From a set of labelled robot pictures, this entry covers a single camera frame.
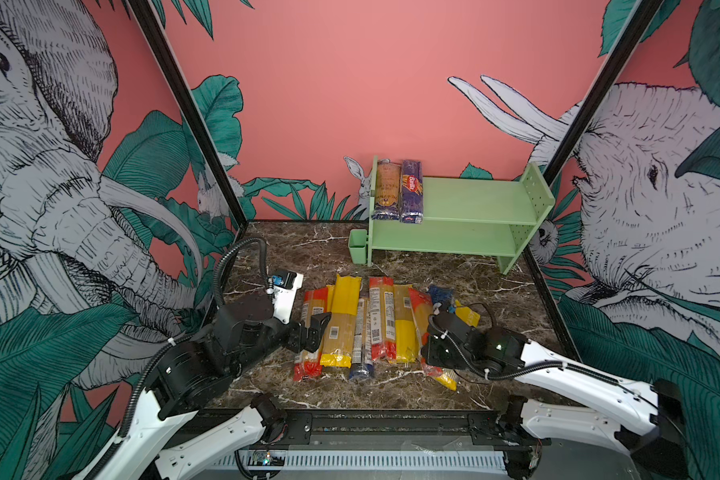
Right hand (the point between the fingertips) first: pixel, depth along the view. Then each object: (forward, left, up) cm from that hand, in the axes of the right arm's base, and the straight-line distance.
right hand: (417, 351), depth 74 cm
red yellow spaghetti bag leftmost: (0, +29, -10) cm, 31 cm away
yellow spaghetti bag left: (+19, +21, -9) cm, 30 cm away
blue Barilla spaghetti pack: (+34, 0, +18) cm, 39 cm away
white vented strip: (-22, +14, -13) cm, 29 cm away
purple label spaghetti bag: (0, +14, -11) cm, 18 cm away
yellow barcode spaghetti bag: (+7, +1, -10) cm, 12 cm away
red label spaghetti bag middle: (+13, +8, -8) cm, 18 cm away
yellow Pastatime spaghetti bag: (-3, -9, -11) cm, 15 cm away
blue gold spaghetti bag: (+42, +7, +17) cm, 46 cm away
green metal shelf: (+52, -32, -3) cm, 61 cm away
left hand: (+2, +24, +20) cm, 31 cm away
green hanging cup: (+43, +17, -9) cm, 47 cm away
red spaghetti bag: (+14, -3, -2) cm, 14 cm away
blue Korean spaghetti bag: (+23, -11, -11) cm, 28 cm away
